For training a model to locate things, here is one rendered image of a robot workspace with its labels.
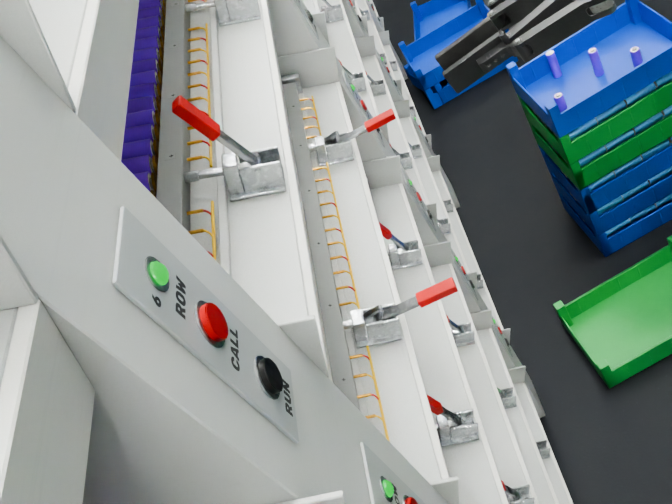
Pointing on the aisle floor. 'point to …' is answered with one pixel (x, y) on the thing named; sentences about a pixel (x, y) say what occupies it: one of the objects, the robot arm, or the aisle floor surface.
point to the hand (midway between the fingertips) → (472, 55)
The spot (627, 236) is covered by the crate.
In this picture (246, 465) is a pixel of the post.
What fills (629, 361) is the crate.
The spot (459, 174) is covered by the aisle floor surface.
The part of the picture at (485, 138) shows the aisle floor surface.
